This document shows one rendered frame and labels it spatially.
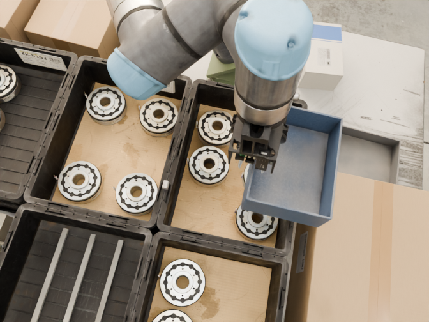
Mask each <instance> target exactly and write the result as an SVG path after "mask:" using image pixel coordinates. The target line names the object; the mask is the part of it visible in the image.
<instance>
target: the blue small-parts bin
mask: <svg viewBox="0 0 429 322"><path fill-rule="evenodd" d="M286 125H288V126H289V129H288V133H287V139H286V142H285V143H283V144H280V146H279V150H278V156H277V159H276V164H275V167H274V170H273V173H272V174H271V168H272V165H269V164H268V165H267V169H266V171H264V172H263V173H261V170H259V169H255V164H256V160H255V163H254V164H253V165H252V164H250V165H249V168H248V174H247V177H246V183H245V189H244V192H243V198H242V202H241V209H242V210H246V211H251V212H255V213H260V214H263V215H267V216H271V217H276V218H279V219H284V220H289V221H292V222H297V223H300V224H305V225H308V226H313V227H320V226H321V225H323V224H325V223H326V222H329V221H330V220H332V218H333V207H334V201H335V189H336V178H337V172H338V161H339V154H340V143H341V137H342V125H343V118H341V117H338V116H332V115H329V114H324V113H321V112H316V111H311V110H308V109H303V108H299V107H294V106H291V108H290V111H289V113H288V115H287V122H286Z"/></svg>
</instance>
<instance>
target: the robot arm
mask: <svg viewBox="0 0 429 322"><path fill-rule="evenodd" d="M106 2H107V5H108V8H109V12H110V15H111V17H112V21H113V23H114V27H115V29H116V33H117V36H118V38H119V42H120V44H121V46H120V47H119V48H117V47H116V48H115V49H114V52H113V53H112V54H111V55H110V56H109V58H108V60H107V70H108V72H109V74H110V76H111V78H112V80H113V81H114V82H115V84H116V85H117V86H118V88H119V89H120V90H121V91H122V92H124V93H125V94H126V95H128V96H130V97H132V98H134V99H136V100H147V99H148V98H150V97H151V96H153V95H155V94H157V93H158V92H159V91H161V90H162V89H163V88H166V87H167V86H168V84H169V83H170V82H172V81H173V80H174V79H175V78H177V77H178V76H179V75H181V74H182V73H183V72H184V71H186V70H187V69H189V67H191V66H192V65H194V64H195V63H196V62H197V61H198V60H200V59H201V58H203V57H204V56H205V55H206V54H208V53H209V52H211V51H212V50H213V52H214V54H215V56H216V57H217V58H218V59H219V60H220V61H221V62H222V63H225V64H231V63H234V64H235V67H236V71H235V86H234V105H235V107H236V114H234V115H233V118H232V125H231V128H230V131H231V132H232V137H231V140H230V145H229V149H228V164H230V161H231V158H232V154H233V153H235V154H236V156H235V160H239V163H238V167H239V168H240V167H241V164H242V163H243V161H244V159H245V158H246V159H245V162H246V163H249V164H252V165H253V164H254V163H255V160H256V164H255V169H259V170H261V173H263V172H264V171H266V169H267V165H268V164H269V165H272V168H271V174H272V173H273V170H274V167H275V164H276V159H277V156H278V150H279V146H280V144H283V143H285V142H286V139H287V133H288V129H289V126H288V125H286V122H287V115H288V113H289V111H290V108H291V106H292V102H293V100H295V101H298V100H299V97H300V94H299V93H296V90H297V87H298V84H299V80H300V78H301V74H302V71H303V68H304V65H305V64H306V62H307V60H308V57H309V55H310V50H311V43H312V42H311V39H312V34H313V17H312V13H311V11H310V10H309V8H308V7H307V5H306V4H305V3H304V2H303V1H302V0H172V1H171V2H170V3H169V4H168V5H167V6H164V4H163V2H162V0H106ZM234 143H236V144H237V145H236V148H237V149H234ZM272 163H273V164H272Z"/></svg>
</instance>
